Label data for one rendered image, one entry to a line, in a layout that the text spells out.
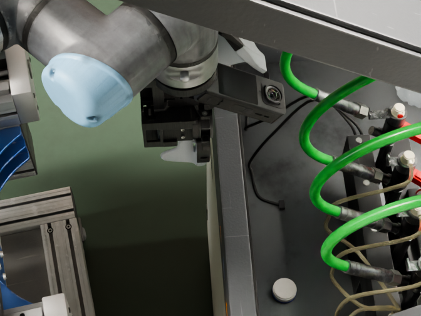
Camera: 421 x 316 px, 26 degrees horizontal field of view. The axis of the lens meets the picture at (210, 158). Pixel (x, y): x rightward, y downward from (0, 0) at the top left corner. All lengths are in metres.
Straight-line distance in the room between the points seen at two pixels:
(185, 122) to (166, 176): 1.53
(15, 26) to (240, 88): 0.27
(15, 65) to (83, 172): 1.05
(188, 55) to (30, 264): 1.39
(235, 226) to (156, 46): 0.62
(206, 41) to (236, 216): 0.57
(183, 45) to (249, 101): 0.17
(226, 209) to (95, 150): 1.21
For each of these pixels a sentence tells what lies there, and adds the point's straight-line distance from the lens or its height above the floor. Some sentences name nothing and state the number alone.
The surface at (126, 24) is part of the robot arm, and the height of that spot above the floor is 1.57.
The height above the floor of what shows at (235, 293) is 0.95.
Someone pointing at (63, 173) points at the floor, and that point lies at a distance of 2.59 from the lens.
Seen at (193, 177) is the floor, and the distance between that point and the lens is 2.55.
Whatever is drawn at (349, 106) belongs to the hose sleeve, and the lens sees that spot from 1.32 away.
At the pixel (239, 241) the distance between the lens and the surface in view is 1.42.
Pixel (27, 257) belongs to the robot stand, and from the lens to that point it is 2.26.
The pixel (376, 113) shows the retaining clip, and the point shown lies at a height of 1.12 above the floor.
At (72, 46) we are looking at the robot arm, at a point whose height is 1.56.
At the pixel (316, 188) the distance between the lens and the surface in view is 1.17.
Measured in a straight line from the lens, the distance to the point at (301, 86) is 1.26.
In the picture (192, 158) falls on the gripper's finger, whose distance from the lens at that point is 1.13.
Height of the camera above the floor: 2.24
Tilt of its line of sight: 60 degrees down
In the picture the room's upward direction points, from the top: straight up
